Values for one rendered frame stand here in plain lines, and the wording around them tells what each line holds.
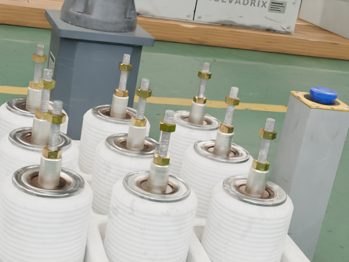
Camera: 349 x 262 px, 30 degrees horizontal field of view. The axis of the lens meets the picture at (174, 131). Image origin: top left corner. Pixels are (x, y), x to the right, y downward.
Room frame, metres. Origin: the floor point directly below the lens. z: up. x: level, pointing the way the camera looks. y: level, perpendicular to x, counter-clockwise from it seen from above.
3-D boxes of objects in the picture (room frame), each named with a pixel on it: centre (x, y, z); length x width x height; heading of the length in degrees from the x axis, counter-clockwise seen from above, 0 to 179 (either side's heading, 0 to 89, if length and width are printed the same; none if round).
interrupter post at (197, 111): (0.92, -0.03, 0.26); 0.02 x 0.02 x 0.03
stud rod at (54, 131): (0.62, 0.12, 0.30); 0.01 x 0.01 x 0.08
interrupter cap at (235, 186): (0.70, -0.10, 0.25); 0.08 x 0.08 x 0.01
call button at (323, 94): (0.94, -0.21, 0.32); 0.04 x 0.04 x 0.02
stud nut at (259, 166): (0.70, -0.10, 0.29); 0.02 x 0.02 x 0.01; 53
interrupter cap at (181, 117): (0.92, -0.03, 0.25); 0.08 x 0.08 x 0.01
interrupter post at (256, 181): (0.70, -0.10, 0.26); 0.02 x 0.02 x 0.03
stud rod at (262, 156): (0.70, -0.10, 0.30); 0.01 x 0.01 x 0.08
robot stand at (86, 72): (1.29, 0.19, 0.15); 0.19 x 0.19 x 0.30; 22
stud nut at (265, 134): (0.70, -0.10, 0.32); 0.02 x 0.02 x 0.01; 53
